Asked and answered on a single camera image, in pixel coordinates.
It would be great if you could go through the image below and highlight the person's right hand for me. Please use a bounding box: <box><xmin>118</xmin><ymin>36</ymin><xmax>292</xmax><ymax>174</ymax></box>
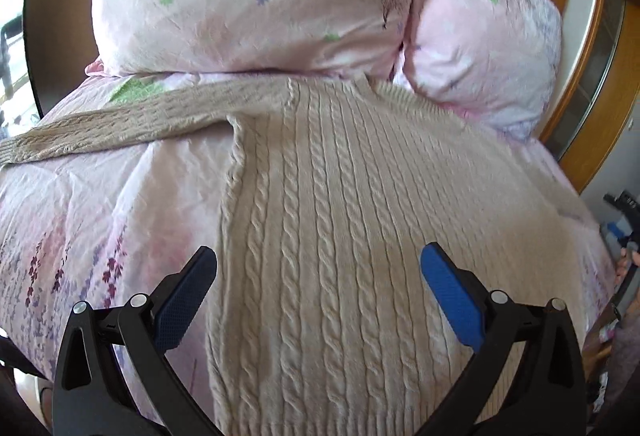
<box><xmin>615</xmin><ymin>248</ymin><xmax>640</xmax><ymax>289</ymax></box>

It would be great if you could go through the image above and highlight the pink floral bed sheet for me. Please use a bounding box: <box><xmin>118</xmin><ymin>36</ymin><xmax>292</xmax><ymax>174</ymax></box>
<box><xmin>0</xmin><ymin>65</ymin><xmax>618</xmax><ymax>422</ymax></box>

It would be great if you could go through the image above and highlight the beige cable-knit sweater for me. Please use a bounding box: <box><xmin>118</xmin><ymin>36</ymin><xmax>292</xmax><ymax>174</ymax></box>
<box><xmin>0</xmin><ymin>74</ymin><xmax>597</xmax><ymax>436</ymax></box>

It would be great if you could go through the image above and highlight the right pink floral pillow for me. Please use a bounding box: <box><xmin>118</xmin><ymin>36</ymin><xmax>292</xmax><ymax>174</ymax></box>
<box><xmin>393</xmin><ymin>0</ymin><xmax>562</xmax><ymax>141</ymax></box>

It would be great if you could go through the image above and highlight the wooden framed glass door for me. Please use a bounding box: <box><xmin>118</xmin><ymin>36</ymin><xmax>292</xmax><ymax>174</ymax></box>
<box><xmin>538</xmin><ymin>0</ymin><xmax>639</xmax><ymax>192</ymax></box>

